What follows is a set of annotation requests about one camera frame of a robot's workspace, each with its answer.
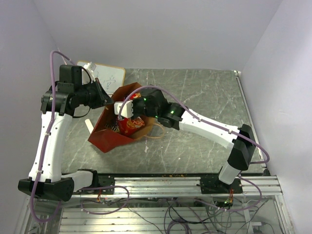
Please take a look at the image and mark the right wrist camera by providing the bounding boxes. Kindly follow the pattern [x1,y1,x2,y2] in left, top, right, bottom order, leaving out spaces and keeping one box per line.
[114,100,134,118]

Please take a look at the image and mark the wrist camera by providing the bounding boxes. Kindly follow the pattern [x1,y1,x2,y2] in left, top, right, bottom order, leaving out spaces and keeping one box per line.
[83,62,97,77]
[114,100,134,118]

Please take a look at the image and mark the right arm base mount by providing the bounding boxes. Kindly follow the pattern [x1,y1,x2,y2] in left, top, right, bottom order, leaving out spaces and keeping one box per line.
[197,177,243,194]

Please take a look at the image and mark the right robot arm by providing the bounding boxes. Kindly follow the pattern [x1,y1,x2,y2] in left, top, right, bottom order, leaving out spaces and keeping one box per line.
[132,88,255,193]

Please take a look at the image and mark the red snack packet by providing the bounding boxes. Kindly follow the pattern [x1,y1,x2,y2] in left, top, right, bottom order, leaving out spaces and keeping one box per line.
[117,93,145,137]

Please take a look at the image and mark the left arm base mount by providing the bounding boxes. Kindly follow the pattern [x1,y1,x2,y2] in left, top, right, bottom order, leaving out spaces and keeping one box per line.
[98,175,115,195]

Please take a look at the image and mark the aluminium frame rail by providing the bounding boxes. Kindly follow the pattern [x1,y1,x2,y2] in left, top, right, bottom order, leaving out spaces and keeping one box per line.
[72,175,283,198]

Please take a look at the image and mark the small whiteboard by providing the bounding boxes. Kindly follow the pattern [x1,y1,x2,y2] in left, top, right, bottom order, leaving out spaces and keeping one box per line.
[77,61,126,96]

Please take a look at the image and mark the red paper bag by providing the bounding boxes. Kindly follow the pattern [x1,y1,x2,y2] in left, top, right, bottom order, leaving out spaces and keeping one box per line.
[87,82,165,154]

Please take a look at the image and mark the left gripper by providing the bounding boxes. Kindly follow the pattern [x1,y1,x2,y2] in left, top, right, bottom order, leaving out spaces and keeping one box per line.
[76,78,115,109]

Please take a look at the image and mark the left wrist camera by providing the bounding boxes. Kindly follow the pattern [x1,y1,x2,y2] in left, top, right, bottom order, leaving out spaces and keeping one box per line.
[83,62,97,77]

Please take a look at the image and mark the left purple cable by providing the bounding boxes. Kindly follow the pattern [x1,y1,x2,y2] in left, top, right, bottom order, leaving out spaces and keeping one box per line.
[29,50,78,222]

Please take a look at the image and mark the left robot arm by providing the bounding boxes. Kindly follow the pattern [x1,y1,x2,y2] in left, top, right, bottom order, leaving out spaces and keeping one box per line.
[18,63,114,201]

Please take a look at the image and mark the white marker pen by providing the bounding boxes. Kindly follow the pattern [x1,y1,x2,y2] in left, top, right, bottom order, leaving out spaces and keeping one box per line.
[85,119,94,134]

